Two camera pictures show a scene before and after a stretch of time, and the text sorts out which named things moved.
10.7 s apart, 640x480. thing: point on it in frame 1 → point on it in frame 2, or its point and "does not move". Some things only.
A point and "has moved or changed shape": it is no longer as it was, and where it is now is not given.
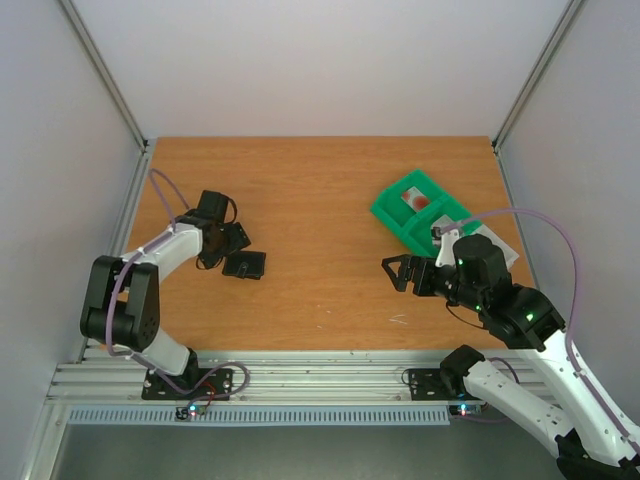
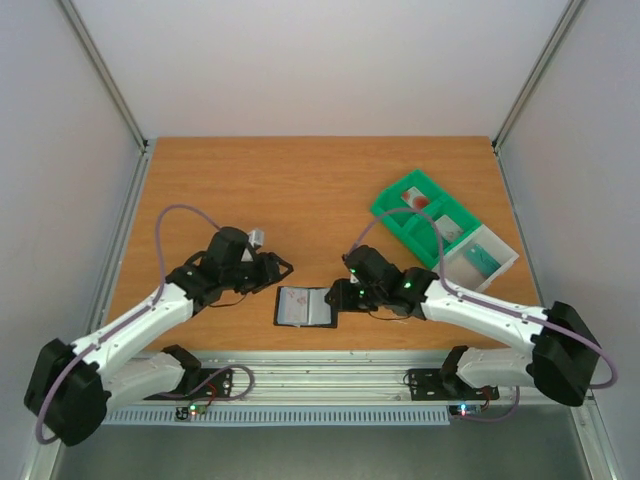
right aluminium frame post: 569,10 does not move
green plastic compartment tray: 412,206 does not move
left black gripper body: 239,241 → 252,278
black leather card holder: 245,264 has moved or changed shape
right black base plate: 428,384 does not move
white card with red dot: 415,199 does not move
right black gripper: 418,276 → 345,296
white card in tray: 446,223 does not move
